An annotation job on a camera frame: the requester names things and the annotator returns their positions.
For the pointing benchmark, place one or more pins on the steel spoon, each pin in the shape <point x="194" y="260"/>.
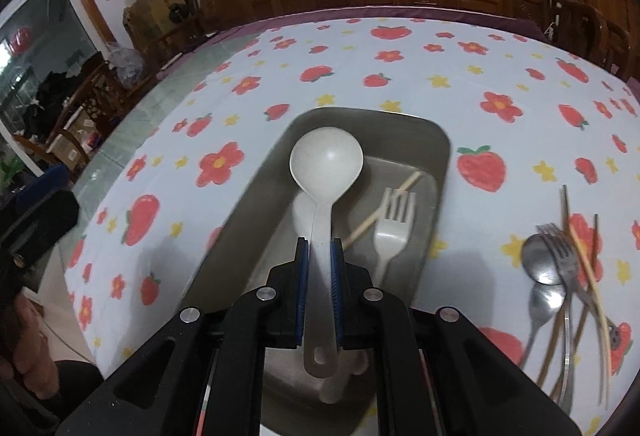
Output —
<point x="543" y="304"/>
<point x="538" y="262"/>

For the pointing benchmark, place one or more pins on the strawberry flower tablecloth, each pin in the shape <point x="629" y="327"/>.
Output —
<point x="190" y="200"/>

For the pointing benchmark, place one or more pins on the carved wooden armchair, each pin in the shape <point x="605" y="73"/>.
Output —
<point x="595" y="6"/>

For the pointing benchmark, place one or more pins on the metal rectangular tray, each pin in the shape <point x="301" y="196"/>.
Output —
<point x="261" y="233"/>

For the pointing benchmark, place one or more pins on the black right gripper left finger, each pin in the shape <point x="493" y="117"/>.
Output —
<point x="270" y="316"/>

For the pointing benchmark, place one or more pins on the glass sliding door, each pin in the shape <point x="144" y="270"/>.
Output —
<point x="39" y="37"/>

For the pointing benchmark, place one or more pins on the light bamboo chopstick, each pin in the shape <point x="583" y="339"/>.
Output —
<point x="369" y="221"/>
<point x="594" y="294"/>

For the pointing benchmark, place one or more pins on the white plastic fork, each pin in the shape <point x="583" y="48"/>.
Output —
<point x="392" y="230"/>

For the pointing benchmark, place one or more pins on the wooden side chair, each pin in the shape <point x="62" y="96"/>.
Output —
<point x="72" y="114"/>

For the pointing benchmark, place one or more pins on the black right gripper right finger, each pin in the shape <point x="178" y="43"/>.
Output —
<point x="368" y="318"/>

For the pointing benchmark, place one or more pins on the steel fork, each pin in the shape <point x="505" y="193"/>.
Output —
<point x="566" y="262"/>

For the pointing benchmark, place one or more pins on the person's left hand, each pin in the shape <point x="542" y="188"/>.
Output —
<point x="31" y="356"/>

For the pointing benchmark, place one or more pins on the large white plastic spoon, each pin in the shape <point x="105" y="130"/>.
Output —
<point x="325" y="163"/>

